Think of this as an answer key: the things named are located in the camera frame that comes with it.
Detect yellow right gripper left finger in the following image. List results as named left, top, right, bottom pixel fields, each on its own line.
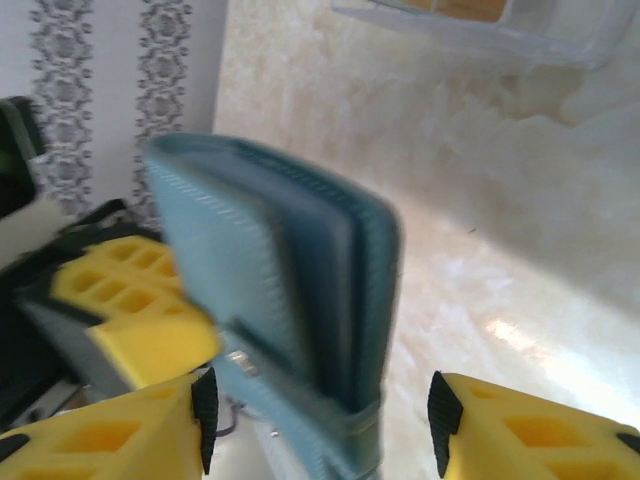
left=0, top=367, right=219, bottom=480

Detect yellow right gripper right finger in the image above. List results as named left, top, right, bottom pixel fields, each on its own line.
left=427, top=372, right=640, bottom=480

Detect blue leather card holder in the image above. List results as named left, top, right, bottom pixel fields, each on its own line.
left=144, top=132, right=401, bottom=480

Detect clear acrylic card box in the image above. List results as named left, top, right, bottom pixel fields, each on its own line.
left=330, top=0, right=612, bottom=71

